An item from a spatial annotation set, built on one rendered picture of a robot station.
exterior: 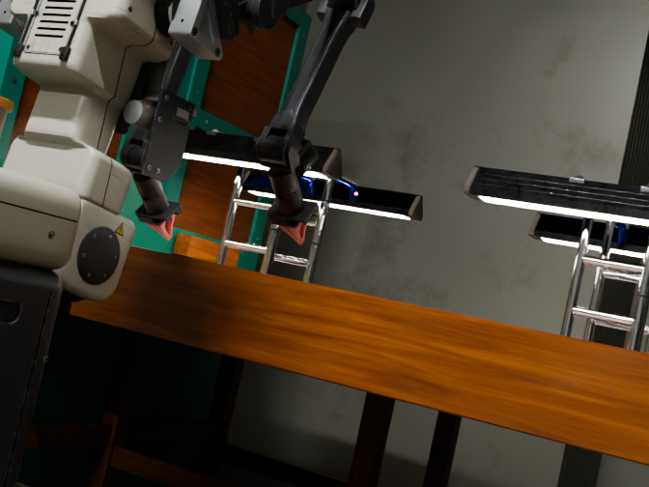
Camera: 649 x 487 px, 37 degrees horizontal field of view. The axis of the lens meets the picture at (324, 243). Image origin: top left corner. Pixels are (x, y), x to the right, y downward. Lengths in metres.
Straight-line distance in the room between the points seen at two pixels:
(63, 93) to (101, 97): 0.07
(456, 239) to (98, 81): 2.64
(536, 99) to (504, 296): 0.84
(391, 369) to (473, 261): 2.27
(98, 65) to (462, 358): 0.84
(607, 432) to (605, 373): 0.10
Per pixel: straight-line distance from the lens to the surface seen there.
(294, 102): 2.00
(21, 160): 1.81
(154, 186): 2.33
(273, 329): 1.98
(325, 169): 2.32
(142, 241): 3.02
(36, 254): 1.41
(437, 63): 4.39
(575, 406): 1.76
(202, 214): 3.27
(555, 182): 2.14
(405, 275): 4.21
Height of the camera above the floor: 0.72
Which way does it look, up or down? 4 degrees up
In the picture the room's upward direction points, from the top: 13 degrees clockwise
